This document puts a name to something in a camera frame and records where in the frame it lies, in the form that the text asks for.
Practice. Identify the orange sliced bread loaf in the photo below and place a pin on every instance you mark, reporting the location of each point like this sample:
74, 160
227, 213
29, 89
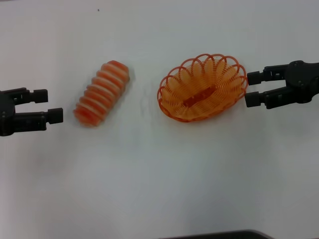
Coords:
102, 94

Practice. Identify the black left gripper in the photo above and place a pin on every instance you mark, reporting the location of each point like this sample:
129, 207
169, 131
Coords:
6, 112

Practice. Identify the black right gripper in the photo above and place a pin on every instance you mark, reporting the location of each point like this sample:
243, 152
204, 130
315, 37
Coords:
304, 79

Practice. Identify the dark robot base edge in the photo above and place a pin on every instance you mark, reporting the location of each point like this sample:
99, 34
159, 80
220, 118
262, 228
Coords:
219, 234

